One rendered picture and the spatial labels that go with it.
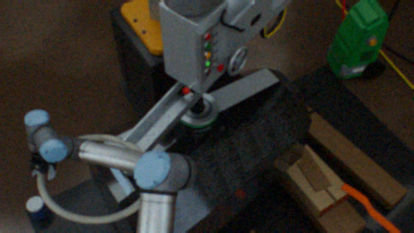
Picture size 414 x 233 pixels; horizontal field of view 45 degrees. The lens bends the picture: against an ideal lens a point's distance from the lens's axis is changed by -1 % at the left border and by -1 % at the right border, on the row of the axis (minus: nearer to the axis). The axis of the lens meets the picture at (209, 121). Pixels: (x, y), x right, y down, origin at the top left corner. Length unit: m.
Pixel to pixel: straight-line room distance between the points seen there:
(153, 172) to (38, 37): 3.04
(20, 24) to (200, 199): 2.62
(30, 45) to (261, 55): 1.87
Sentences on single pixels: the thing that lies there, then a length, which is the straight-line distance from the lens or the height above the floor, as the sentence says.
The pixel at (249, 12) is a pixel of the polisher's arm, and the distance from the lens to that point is 2.34.
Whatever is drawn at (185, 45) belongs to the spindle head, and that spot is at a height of 1.37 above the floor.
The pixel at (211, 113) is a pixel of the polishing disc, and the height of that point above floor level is 0.84.
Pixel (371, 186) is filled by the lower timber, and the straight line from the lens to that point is 3.36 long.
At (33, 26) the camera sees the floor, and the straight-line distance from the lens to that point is 4.54.
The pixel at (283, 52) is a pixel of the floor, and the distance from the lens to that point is 4.10.
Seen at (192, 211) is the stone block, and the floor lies 0.63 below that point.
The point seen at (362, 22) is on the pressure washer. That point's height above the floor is 0.51.
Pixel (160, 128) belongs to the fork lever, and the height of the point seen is 0.97.
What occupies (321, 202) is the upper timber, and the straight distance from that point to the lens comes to 3.08.
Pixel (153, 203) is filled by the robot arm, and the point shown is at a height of 1.53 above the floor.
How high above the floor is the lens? 2.86
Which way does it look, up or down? 53 degrees down
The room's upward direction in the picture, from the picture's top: straight up
